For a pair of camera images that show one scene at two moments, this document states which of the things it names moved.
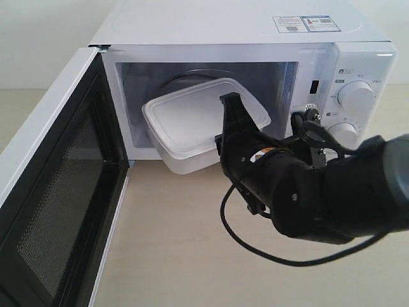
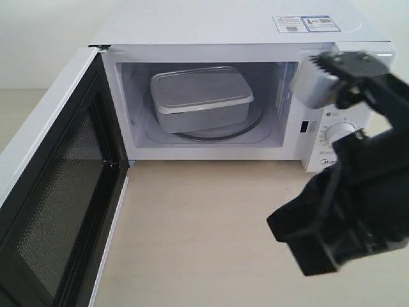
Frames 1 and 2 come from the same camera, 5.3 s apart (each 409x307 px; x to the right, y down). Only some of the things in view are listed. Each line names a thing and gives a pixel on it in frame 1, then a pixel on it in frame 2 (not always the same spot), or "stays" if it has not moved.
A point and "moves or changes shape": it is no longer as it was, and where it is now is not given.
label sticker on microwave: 286,24 stays
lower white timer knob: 346,133 stays
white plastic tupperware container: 181,125 moves or changes shape
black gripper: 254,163 to 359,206
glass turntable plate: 192,78 to 255,118
